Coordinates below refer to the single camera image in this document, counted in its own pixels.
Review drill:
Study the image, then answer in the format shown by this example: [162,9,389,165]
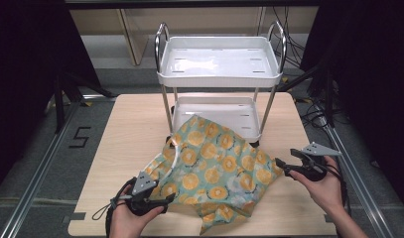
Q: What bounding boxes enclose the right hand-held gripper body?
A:
[298,142,342,182]

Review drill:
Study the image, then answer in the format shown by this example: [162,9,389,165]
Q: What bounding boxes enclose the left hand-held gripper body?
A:
[124,171,165,217]

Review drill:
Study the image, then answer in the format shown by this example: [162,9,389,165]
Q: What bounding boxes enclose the green orange-print cloth bag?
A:
[143,114,284,236]

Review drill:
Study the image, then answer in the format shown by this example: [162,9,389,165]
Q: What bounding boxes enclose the white two-tier cart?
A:
[154,20,288,149]

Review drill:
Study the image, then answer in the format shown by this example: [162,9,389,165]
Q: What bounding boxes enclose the person's left hand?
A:
[109,183,166,238]

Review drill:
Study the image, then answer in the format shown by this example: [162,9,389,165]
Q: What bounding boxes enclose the person's right hand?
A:
[288,155,346,217]

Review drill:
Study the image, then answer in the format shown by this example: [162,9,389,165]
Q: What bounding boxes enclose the black metal stand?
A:
[278,61,337,129]
[53,70,117,134]

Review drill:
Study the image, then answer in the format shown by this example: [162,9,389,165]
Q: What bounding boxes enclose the beige wooden furniture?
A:
[69,8,152,67]

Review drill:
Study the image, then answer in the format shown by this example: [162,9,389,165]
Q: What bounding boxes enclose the black floor cables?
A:
[297,95,351,131]

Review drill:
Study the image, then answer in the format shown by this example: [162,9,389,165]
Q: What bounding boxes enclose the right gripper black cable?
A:
[322,163,352,214]

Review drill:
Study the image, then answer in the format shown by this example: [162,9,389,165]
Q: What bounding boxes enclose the aluminium floor rail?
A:
[317,105,396,238]
[0,94,118,238]

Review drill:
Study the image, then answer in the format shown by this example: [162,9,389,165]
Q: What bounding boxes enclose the bundle of black cables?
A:
[271,6,307,70]

